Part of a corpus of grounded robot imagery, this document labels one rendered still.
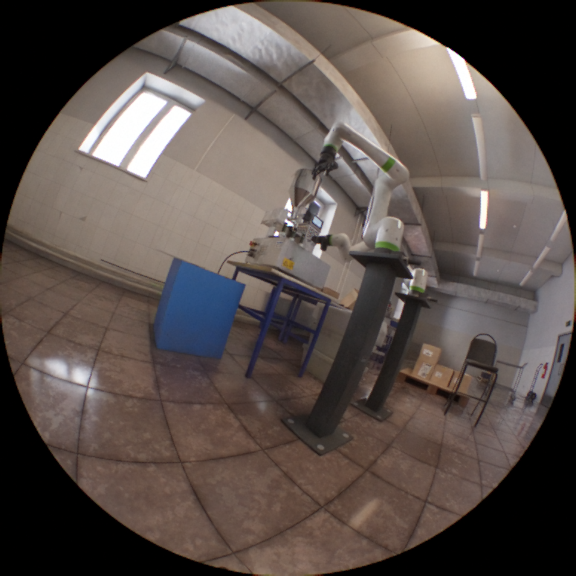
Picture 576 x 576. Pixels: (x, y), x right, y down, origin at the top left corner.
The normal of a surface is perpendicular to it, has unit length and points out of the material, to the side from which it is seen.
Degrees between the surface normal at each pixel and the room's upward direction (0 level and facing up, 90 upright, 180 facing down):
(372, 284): 90
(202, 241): 90
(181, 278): 90
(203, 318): 90
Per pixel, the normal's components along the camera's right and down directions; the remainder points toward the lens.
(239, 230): 0.62, 0.18
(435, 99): -0.34, 0.94
